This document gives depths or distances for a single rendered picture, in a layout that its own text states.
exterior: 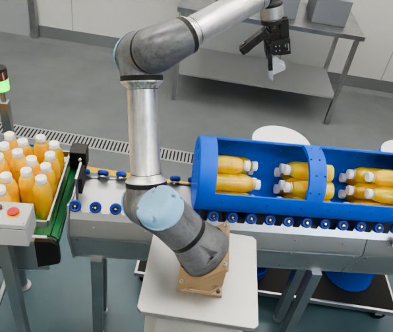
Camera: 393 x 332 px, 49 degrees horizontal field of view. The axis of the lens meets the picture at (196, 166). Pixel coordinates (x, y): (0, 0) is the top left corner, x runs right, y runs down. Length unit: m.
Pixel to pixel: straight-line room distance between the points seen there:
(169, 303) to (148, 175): 0.34
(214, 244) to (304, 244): 0.75
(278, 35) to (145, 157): 0.63
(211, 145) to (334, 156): 0.57
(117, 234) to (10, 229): 0.43
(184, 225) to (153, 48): 0.44
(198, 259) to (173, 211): 0.15
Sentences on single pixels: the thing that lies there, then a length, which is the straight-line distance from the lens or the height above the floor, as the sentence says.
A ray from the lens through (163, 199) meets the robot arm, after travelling 1.08.
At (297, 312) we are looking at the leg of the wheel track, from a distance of 2.32.
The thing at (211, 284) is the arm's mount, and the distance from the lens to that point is 1.20.
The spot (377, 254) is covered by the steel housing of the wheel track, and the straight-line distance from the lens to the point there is 1.99.
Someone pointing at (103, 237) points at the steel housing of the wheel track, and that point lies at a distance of 1.75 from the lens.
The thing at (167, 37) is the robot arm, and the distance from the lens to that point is 1.07.
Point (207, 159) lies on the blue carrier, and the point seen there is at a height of 1.21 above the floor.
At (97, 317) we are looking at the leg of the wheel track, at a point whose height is 0.20.
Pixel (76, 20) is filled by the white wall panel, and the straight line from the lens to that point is 5.13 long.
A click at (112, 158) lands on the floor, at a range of 3.46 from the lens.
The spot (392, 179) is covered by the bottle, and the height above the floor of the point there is 1.16.
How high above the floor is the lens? 2.15
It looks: 39 degrees down
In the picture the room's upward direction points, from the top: 9 degrees clockwise
